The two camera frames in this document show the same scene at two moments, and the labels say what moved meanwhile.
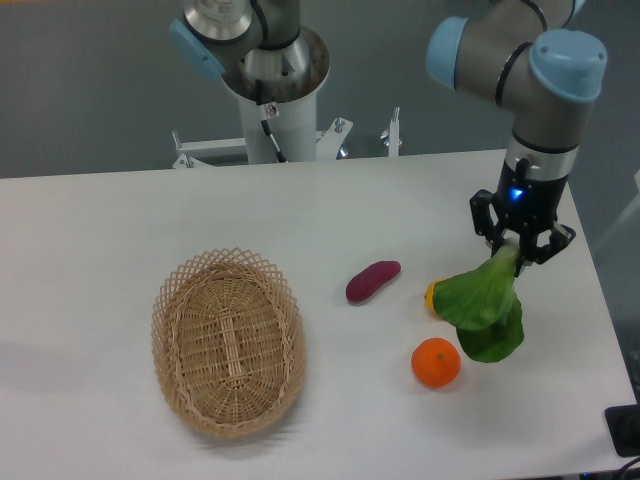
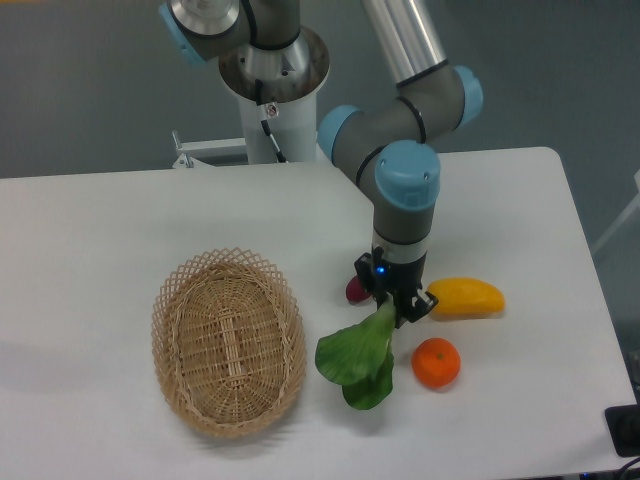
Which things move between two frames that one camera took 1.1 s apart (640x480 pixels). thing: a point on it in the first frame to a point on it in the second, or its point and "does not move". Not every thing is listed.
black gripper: (527, 203) to (401, 283)
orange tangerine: (436, 362) does not move
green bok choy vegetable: (483, 303) to (360, 357)
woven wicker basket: (230, 339) does not move
